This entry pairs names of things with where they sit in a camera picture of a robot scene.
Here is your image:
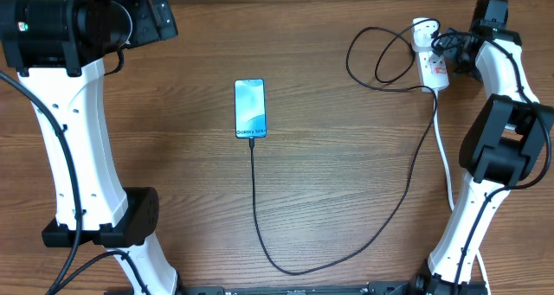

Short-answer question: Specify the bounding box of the blue Galaxy S24 smartphone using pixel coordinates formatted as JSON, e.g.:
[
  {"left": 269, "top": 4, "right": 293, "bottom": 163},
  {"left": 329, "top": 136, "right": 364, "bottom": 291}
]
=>
[{"left": 235, "top": 79, "right": 267, "bottom": 138}]

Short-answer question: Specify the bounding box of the black USB charging cable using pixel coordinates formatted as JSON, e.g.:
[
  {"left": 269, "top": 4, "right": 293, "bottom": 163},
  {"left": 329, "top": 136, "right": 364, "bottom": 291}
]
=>
[{"left": 248, "top": 18, "right": 447, "bottom": 276}]

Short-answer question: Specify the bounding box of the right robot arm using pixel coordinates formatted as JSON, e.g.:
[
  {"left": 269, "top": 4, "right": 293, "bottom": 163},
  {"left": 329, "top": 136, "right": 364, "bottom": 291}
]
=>
[{"left": 395, "top": 0, "right": 553, "bottom": 294}]

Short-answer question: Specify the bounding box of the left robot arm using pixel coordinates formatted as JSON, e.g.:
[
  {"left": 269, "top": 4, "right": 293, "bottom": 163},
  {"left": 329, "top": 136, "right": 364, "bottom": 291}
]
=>
[{"left": 1, "top": 0, "right": 184, "bottom": 294}]

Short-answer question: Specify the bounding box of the white charger plug adapter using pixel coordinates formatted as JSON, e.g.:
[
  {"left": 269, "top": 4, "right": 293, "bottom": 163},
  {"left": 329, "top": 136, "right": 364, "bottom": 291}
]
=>
[{"left": 412, "top": 21, "right": 440, "bottom": 53}]

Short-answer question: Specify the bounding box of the white power strip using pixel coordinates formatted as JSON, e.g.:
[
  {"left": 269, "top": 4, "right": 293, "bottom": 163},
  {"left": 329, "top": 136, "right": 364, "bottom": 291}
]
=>
[{"left": 410, "top": 17, "right": 451, "bottom": 93}]

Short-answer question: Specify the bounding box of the white power strip cord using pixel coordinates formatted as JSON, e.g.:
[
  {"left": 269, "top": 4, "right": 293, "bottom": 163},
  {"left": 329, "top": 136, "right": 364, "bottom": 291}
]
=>
[{"left": 432, "top": 90, "right": 493, "bottom": 295}]

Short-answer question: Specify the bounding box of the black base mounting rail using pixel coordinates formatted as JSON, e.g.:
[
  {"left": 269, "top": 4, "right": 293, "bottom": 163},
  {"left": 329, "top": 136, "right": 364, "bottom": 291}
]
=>
[{"left": 176, "top": 281, "right": 423, "bottom": 295}]

